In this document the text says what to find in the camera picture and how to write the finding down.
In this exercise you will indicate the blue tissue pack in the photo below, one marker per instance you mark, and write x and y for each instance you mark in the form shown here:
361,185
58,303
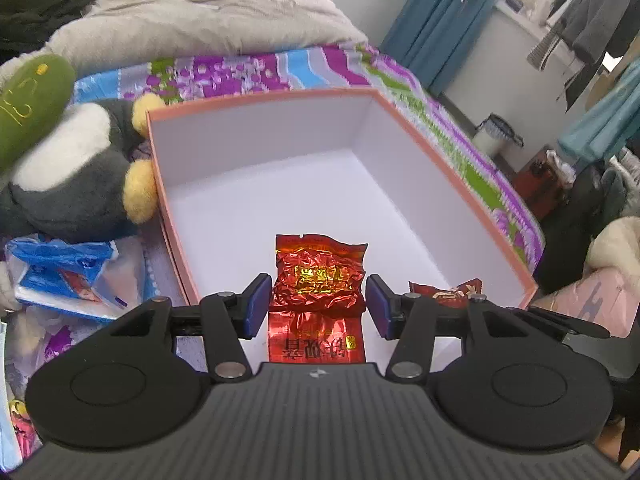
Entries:
50,270

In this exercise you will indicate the grey hanging jacket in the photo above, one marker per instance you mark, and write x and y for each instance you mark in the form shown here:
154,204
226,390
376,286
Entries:
595,10

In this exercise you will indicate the pink fabric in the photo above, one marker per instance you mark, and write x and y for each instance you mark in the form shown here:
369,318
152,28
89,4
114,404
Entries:
600,300

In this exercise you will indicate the orange cardboard box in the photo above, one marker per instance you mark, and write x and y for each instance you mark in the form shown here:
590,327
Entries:
275,160

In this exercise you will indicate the white trash bin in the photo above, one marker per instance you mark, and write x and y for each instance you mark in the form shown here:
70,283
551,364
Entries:
492,140

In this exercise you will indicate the green embroidered plush stick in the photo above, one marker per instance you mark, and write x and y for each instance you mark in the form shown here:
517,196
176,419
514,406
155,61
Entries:
30,110

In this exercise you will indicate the white fluffy cushion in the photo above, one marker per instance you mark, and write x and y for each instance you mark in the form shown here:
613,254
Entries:
617,245

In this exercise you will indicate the beige duvet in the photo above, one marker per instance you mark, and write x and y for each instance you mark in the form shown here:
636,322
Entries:
200,0

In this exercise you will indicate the dark red stool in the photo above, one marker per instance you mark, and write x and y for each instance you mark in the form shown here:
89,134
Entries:
542,185

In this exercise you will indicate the colourful striped bed sheet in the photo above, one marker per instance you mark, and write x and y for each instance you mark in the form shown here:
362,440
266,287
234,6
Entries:
225,70

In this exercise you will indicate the red foil tea packet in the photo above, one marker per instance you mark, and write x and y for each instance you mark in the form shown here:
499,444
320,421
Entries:
315,280

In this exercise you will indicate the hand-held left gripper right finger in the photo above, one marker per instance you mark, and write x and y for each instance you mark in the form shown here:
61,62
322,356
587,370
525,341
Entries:
377,310

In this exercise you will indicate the printed clear plastic bag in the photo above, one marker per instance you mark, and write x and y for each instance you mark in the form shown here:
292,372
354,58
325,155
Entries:
15,410

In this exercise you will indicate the black garment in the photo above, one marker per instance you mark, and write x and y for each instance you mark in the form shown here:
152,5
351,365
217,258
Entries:
40,5

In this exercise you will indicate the small red snack packet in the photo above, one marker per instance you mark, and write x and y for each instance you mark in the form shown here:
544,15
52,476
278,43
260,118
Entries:
450,292

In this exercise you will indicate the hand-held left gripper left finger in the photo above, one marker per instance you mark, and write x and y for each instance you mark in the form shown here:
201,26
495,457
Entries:
257,305

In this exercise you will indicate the blue curtain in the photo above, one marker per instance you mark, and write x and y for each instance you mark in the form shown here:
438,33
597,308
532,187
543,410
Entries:
435,20

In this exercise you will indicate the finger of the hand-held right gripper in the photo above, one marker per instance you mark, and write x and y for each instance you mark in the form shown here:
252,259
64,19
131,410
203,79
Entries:
570,321

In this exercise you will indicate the panda plush toy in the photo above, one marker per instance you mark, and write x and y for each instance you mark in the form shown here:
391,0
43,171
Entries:
75,185

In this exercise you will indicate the teal hanging cloth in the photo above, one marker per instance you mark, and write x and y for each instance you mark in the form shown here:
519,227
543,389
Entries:
610,115

